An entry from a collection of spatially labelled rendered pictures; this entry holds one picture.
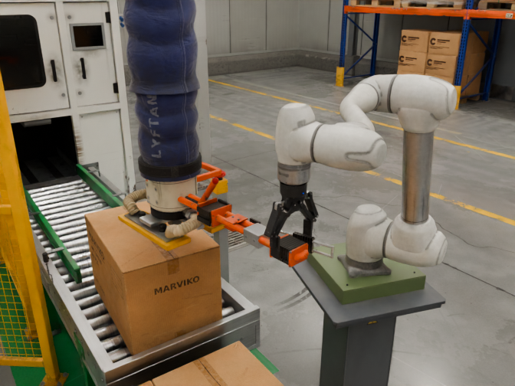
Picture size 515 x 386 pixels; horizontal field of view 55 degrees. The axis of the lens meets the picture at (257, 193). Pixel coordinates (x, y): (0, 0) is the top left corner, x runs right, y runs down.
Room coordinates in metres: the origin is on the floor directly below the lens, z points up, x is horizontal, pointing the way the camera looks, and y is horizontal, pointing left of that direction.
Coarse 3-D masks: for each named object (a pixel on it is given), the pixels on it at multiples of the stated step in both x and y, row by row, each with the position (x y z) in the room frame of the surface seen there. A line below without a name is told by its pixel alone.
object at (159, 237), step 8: (120, 216) 1.71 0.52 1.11; (128, 216) 1.69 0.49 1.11; (136, 216) 1.69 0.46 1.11; (128, 224) 1.66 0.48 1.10; (136, 224) 1.63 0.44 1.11; (144, 224) 1.62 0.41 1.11; (160, 224) 1.57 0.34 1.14; (168, 224) 1.64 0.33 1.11; (144, 232) 1.57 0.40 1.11; (152, 232) 1.56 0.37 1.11; (160, 232) 1.56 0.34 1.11; (152, 240) 1.54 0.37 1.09; (160, 240) 1.51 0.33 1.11; (168, 240) 1.50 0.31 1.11; (176, 240) 1.51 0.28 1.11; (184, 240) 1.51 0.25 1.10; (168, 248) 1.47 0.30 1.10
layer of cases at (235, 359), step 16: (224, 352) 1.60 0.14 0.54; (240, 352) 1.60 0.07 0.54; (176, 368) 1.51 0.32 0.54; (192, 368) 1.51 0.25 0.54; (208, 368) 1.51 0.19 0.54; (224, 368) 1.51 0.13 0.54; (240, 368) 1.51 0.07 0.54; (256, 368) 1.51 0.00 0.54; (144, 384) 1.43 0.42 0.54; (160, 384) 1.43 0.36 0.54; (176, 384) 1.43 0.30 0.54; (192, 384) 1.43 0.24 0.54; (208, 384) 1.43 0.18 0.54; (224, 384) 1.43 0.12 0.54; (240, 384) 1.43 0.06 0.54; (256, 384) 1.43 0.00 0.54; (272, 384) 1.43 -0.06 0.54
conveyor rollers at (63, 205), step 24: (48, 192) 3.32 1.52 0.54; (72, 192) 3.33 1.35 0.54; (96, 192) 3.33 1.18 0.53; (48, 216) 2.90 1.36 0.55; (72, 216) 2.90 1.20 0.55; (48, 240) 2.56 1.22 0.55; (72, 240) 2.56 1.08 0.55; (72, 288) 2.09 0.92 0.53; (96, 312) 1.89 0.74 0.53; (120, 336) 1.70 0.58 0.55; (120, 360) 1.58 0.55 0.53
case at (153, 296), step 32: (96, 224) 1.96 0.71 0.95; (96, 256) 1.95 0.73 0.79; (128, 256) 1.68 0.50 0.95; (160, 256) 1.68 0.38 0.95; (192, 256) 1.70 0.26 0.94; (96, 288) 2.05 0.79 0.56; (128, 288) 1.56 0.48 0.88; (160, 288) 1.63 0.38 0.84; (192, 288) 1.70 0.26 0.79; (128, 320) 1.56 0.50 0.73; (160, 320) 1.62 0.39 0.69; (192, 320) 1.69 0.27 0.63
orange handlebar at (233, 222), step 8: (208, 168) 1.93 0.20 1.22; (216, 168) 1.90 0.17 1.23; (200, 176) 1.82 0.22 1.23; (208, 176) 1.84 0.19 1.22; (184, 200) 1.59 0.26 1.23; (192, 208) 1.55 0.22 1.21; (216, 216) 1.45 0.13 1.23; (232, 216) 1.44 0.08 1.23; (240, 216) 1.44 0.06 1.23; (224, 224) 1.42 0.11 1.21; (232, 224) 1.39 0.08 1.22; (240, 224) 1.43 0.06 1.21; (248, 224) 1.40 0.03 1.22; (240, 232) 1.36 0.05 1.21; (264, 240) 1.29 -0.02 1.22; (296, 256) 1.20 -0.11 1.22; (304, 256) 1.20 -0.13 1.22
